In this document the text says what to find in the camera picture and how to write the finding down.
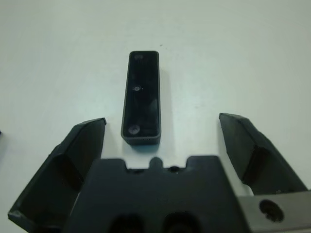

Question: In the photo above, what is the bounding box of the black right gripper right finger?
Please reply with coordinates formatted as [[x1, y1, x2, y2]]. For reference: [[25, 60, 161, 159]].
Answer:
[[218, 112, 310, 196]]

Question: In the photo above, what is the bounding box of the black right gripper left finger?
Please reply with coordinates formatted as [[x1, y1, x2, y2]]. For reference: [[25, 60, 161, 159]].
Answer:
[[7, 117, 107, 231]]

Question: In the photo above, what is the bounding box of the black bar-shaped camera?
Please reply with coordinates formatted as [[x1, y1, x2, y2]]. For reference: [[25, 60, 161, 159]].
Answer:
[[121, 50, 162, 146]]

